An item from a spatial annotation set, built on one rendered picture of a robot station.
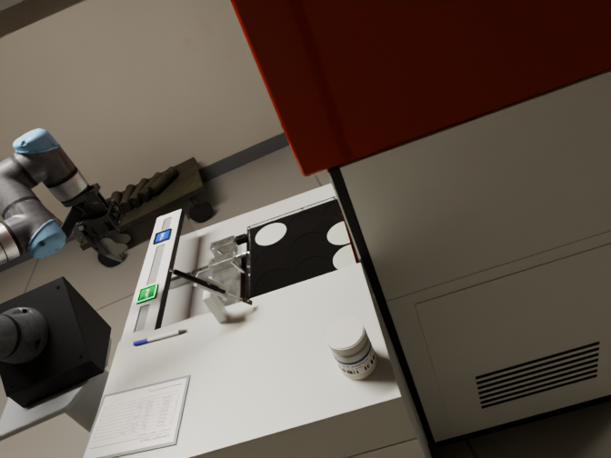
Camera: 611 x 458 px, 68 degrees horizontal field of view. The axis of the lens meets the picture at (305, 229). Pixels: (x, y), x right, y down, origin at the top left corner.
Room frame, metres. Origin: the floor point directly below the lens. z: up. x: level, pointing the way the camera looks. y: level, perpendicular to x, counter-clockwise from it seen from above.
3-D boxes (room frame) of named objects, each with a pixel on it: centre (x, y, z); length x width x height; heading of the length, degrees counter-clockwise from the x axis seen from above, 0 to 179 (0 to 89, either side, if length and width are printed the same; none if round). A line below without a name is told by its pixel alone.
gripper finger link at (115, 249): (0.99, 0.45, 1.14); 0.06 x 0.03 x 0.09; 81
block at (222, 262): (1.10, 0.26, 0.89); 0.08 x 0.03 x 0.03; 82
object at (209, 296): (0.79, 0.24, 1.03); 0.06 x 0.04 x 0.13; 82
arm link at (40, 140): (1.00, 0.45, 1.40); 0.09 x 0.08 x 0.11; 114
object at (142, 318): (1.13, 0.45, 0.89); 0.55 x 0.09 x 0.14; 172
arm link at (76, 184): (1.01, 0.45, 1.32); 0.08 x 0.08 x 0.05
